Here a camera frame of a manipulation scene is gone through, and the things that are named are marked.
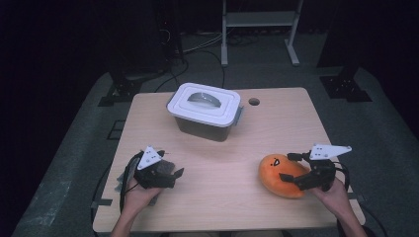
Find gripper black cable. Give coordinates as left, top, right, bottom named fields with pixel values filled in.
left=332, top=161, right=389, bottom=237
left=90, top=151, right=142, bottom=236

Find person's right hand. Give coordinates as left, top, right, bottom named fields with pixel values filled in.
left=310, top=179, right=352, bottom=215

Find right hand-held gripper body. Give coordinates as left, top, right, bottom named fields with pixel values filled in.
left=300, top=143, right=353, bottom=193

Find black stand base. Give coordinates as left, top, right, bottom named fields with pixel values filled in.
left=319, top=63, right=374, bottom=104
left=97, top=48, right=167, bottom=108

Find black floor cable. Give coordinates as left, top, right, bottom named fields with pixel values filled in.
left=154, top=48, right=227, bottom=94

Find person's left hand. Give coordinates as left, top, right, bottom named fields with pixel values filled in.
left=123, top=179, right=162, bottom=215

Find orange plush toy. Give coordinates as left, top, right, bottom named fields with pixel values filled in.
left=258, top=153, right=311, bottom=199

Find clear grey storage box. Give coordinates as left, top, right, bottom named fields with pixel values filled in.
left=173, top=104, right=245, bottom=143

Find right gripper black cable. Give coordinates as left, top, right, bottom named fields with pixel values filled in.
left=332, top=161, right=389, bottom=237

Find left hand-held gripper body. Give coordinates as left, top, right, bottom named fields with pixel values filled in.
left=132, top=145, right=176, bottom=190

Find white floor cables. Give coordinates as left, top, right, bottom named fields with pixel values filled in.
left=181, top=31, right=225, bottom=54

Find grey fluffy cloth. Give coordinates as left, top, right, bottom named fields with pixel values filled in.
left=114, top=159, right=177, bottom=207

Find white box lid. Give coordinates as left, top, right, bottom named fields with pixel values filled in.
left=166, top=82, right=243, bottom=128

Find white metal stand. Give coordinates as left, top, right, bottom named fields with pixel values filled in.
left=220, top=0, right=304, bottom=68

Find black tape square outline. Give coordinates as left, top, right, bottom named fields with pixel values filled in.
left=106, top=119, right=126, bottom=141

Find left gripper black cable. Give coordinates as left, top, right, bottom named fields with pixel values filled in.
left=90, top=151, right=142, bottom=236

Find black tape strip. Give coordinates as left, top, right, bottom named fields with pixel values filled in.
left=90, top=197, right=114, bottom=209
left=345, top=192, right=367, bottom=202

